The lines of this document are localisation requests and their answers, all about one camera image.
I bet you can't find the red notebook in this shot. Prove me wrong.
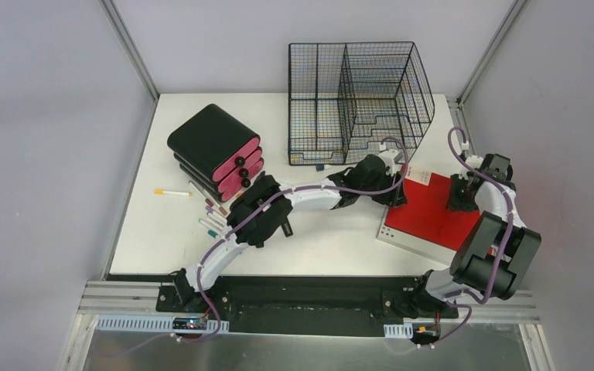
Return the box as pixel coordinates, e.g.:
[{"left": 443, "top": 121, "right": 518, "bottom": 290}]
[{"left": 380, "top": 170, "right": 480, "bottom": 254}]

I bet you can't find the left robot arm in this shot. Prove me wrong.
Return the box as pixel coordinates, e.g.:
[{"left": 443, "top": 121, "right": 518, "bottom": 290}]
[{"left": 173, "top": 149, "right": 407, "bottom": 313}]

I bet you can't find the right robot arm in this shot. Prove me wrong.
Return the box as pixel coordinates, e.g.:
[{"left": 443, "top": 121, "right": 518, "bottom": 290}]
[{"left": 408, "top": 154, "right": 541, "bottom": 317}]

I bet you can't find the small blue white cap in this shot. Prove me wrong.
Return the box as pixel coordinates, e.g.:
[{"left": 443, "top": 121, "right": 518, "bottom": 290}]
[{"left": 316, "top": 164, "right": 333, "bottom": 172}]

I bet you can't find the grey notebook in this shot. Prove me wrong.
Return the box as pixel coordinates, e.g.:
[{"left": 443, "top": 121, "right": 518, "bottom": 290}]
[{"left": 377, "top": 165, "right": 462, "bottom": 266}]

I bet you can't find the black pink drawer unit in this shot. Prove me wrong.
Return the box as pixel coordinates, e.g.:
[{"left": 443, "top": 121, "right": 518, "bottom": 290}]
[{"left": 166, "top": 104, "right": 264, "bottom": 202}]

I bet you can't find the white pen orange cap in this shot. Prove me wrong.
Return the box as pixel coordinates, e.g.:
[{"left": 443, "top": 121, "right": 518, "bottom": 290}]
[{"left": 154, "top": 189, "right": 193, "bottom": 197}]

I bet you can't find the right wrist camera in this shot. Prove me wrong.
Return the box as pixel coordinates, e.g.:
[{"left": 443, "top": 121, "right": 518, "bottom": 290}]
[{"left": 460, "top": 151, "right": 483, "bottom": 169}]

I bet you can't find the black wire mesh organizer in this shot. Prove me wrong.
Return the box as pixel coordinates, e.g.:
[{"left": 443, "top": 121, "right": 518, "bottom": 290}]
[{"left": 288, "top": 41, "right": 436, "bottom": 166}]

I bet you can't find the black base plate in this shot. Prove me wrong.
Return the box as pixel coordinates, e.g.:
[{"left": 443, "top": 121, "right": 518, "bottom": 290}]
[{"left": 155, "top": 276, "right": 459, "bottom": 337}]

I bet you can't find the white cable duct right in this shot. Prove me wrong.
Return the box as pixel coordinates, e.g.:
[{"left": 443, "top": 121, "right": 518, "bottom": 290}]
[{"left": 383, "top": 322, "right": 414, "bottom": 339}]

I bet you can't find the white cable duct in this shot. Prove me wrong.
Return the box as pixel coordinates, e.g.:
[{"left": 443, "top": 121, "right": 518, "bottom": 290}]
[
  {"left": 383, "top": 322, "right": 414, "bottom": 339},
  {"left": 95, "top": 315, "right": 229, "bottom": 335}
]

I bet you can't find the white cable duct left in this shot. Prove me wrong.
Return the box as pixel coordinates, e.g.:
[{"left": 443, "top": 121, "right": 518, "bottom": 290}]
[{"left": 95, "top": 315, "right": 229, "bottom": 335}]

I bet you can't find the aluminium frame rail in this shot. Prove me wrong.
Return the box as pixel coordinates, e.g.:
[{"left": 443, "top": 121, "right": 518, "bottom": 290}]
[{"left": 77, "top": 280, "right": 175, "bottom": 316}]

